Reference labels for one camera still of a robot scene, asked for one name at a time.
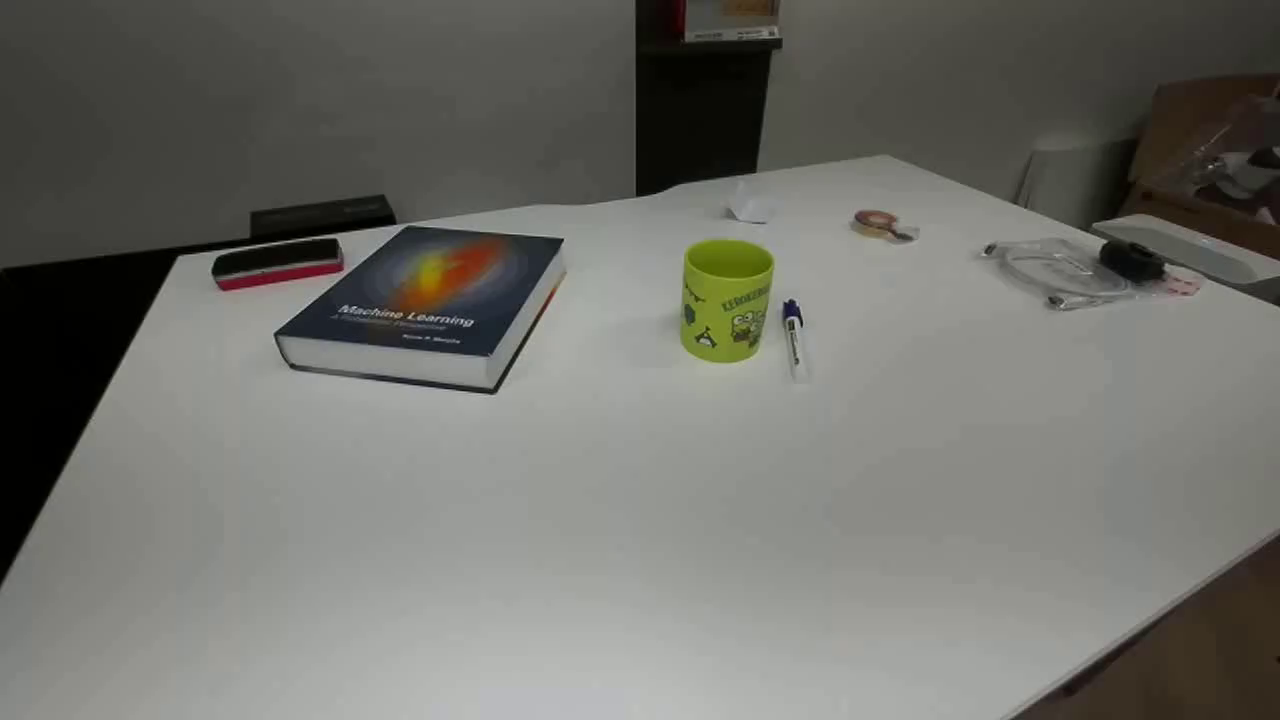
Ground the white marker blue cap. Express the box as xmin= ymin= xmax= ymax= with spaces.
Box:
xmin=778 ymin=298 xmax=814 ymax=381

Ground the green cartoon print cup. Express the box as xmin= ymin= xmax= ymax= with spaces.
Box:
xmin=677 ymin=237 xmax=780 ymax=368

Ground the red and black marker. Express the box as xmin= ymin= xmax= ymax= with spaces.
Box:
xmin=207 ymin=237 xmax=350 ymax=298

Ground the crumpled white paper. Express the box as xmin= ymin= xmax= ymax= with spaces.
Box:
xmin=725 ymin=189 xmax=778 ymax=230

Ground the blue hardcover textbook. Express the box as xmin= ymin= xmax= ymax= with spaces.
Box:
xmin=274 ymin=223 xmax=572 ymax=395

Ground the dark tall cabinet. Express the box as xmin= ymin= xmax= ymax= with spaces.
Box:
xmin=633 ymin=0 xmax=784 ymax=200

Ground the brown tape roll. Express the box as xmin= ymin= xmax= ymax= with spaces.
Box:
xmin=849 ymin=205 xmax=921 ymax=249

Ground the light box on cabinet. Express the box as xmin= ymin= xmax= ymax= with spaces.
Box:
xmin=680 ymin=0 xmax=784 ymax=43

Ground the white waste bin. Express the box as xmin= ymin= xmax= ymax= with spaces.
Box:
xmin=1014 ymin=127 xmax=1142 ymax=232

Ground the black power adapter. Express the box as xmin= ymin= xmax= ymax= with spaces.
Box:
xmin=1096 ymin=237 xmax=1169 ymax=287

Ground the flat white box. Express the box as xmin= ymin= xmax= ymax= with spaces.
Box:
xmin=1092 ymin=212 xmax=1280 ymax=294

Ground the brown cardboard box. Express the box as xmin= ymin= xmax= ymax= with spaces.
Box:
xmin=1124 ymin=74 xmax=1280 ymax=259

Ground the coiled cable in clear bag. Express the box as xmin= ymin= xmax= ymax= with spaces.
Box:
xmin=981 ymin=237 xmax=1135 ymax=314

